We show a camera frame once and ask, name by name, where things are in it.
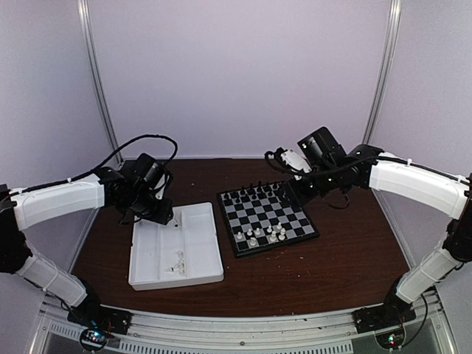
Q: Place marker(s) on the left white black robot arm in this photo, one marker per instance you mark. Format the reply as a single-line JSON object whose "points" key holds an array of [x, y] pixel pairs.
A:
{"points": [[136, 188]]}

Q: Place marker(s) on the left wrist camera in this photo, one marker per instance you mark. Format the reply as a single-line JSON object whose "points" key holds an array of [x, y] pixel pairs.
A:
{"points": [[161, 186]]}

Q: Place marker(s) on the right aluminium frame post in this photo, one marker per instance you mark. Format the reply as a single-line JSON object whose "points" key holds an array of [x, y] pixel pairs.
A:
{"points": [[390, 43]]}

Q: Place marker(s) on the black grey chess board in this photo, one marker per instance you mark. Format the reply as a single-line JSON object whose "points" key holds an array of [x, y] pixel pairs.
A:
{"points": [[258, 206]]}

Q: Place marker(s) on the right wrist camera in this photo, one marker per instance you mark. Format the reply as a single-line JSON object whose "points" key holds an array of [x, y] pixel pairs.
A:
{"points": [[288, 158]]}

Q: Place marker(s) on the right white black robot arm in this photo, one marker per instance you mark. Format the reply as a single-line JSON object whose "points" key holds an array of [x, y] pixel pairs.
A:
{"points": [[430, 210]]}

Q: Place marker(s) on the white plastic compartment tray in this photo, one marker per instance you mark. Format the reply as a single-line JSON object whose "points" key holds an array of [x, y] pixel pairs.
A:
{"points": [[184, 252]]}

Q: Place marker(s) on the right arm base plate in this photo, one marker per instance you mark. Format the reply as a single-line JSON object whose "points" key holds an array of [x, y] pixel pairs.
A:
{"points": [[378, 317]]}

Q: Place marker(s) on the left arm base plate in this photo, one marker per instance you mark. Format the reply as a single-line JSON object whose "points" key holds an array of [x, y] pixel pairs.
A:
{"points": [[109, 320]]}

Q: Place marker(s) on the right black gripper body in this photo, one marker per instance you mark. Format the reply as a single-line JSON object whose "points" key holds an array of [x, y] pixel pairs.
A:
{"points": [[324, 181]]}

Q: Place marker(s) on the front aluminium rail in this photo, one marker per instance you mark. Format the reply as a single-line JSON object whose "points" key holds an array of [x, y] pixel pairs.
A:
{"points": [[330, 332]]}

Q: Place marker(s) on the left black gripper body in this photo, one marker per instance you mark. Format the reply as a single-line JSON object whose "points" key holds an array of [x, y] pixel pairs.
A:
{"points": [[144, 208]]}

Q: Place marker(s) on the aluminium frame post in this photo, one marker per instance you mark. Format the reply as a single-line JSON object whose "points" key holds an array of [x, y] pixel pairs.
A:
{"points": [[86, 27], [390, 43]]}

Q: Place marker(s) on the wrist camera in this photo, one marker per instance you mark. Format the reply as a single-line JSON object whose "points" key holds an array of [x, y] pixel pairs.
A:
{"points": [[161, 186], [288, 158]]}

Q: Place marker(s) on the left aluminium frame post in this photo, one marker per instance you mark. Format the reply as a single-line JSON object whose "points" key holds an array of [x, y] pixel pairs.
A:
{"points": [[86, 27]]}

